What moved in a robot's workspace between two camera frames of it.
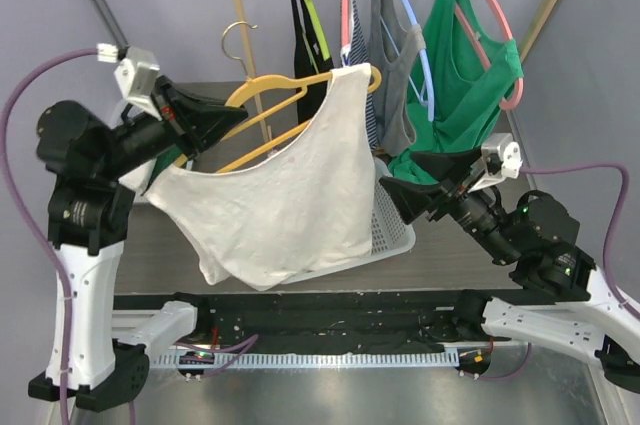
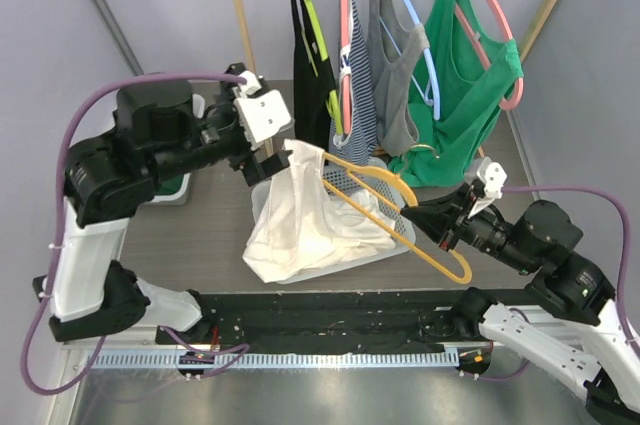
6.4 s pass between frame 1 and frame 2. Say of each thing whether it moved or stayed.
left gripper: moved
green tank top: stayed
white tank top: moved
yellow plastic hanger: moved
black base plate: stayed
